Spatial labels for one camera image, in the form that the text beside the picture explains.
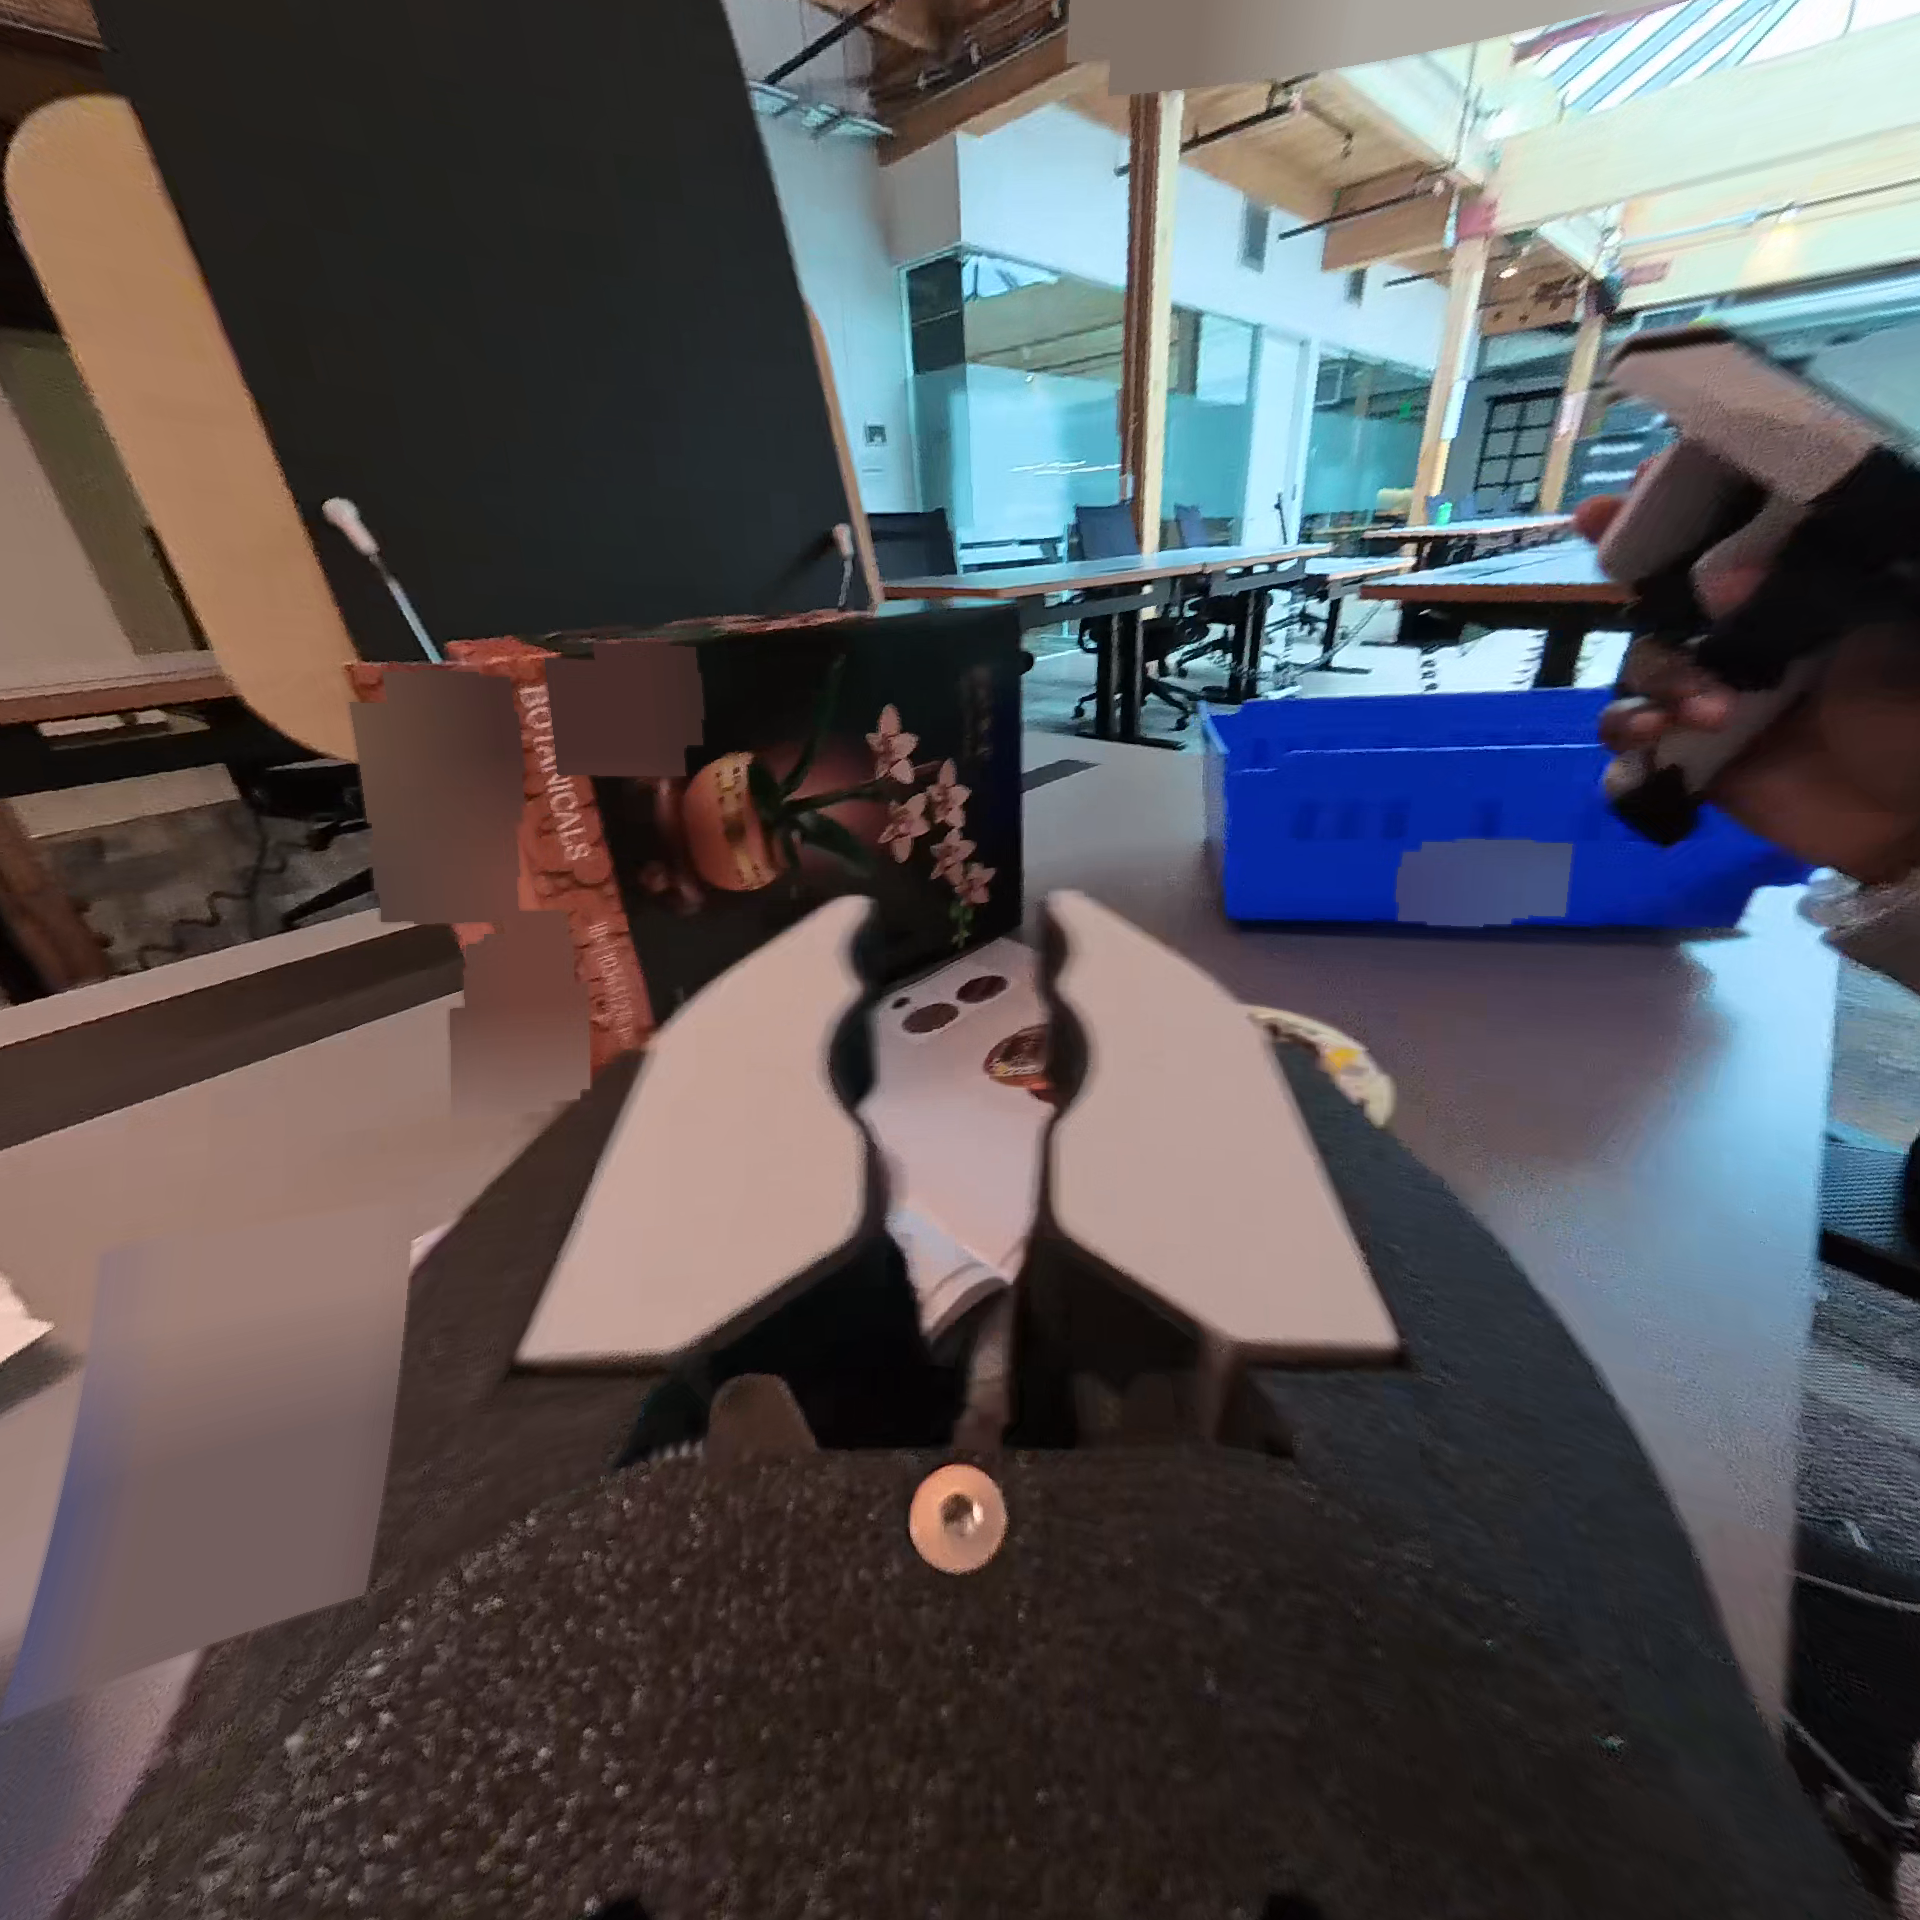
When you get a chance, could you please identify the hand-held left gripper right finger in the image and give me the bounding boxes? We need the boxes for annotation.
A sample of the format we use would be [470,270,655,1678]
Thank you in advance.
[1022,889,1404,1416]

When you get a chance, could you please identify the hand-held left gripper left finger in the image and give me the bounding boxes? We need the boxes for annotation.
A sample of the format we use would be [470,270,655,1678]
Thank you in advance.
[516,895,887,1376]

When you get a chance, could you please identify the brick pot model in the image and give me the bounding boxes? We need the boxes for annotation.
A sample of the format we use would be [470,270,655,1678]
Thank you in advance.
[1246,1006,1404,1134]

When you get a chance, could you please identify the blue plastic bin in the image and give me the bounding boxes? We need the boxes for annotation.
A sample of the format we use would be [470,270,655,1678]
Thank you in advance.
[1206,689,1809,936]

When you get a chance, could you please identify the person's right hand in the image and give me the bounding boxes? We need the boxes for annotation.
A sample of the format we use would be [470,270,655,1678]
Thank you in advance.
[1576,449,1920,887]

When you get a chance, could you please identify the white instruction booklet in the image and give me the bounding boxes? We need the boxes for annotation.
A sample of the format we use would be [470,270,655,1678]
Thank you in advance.
[407,936,1088,1353]

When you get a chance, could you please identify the black flower print box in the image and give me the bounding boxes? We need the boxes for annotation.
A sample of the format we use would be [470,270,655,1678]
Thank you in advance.
[354,601,1028,1059]

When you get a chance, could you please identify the black office chair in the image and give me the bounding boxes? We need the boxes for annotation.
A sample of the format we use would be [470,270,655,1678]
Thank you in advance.
[210,752,377,932]

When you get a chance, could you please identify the background office desks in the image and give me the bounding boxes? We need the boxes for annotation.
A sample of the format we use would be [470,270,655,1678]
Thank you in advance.
[872,504,1638,744]

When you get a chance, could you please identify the black mesh chair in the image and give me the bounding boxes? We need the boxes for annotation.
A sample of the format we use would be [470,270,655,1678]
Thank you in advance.
[1815,1135,1920,1308]

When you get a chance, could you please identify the black panel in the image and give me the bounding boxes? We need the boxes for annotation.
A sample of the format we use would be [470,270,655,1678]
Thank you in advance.
[91,0,873,663]

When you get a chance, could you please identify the curved wooden board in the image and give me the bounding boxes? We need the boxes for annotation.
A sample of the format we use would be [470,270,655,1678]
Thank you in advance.
[0,92,369,767]

